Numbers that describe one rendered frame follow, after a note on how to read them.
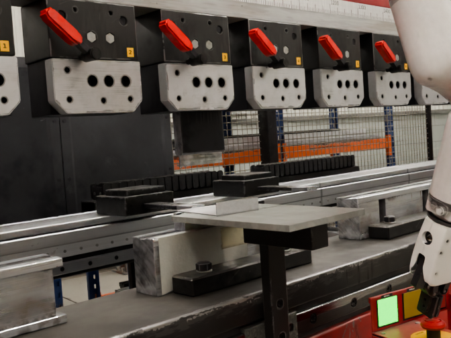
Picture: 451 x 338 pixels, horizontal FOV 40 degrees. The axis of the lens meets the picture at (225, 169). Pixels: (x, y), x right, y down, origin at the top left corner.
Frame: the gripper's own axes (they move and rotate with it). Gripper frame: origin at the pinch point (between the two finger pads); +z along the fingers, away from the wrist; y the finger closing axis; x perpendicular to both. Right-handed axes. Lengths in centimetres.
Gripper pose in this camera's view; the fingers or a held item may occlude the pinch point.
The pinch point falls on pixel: (429, 302)
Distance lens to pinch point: 107.6
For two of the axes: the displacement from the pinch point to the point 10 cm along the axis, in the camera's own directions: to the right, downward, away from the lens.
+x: -5.1, -3.5, 7.8
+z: -1.1, 9.3, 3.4
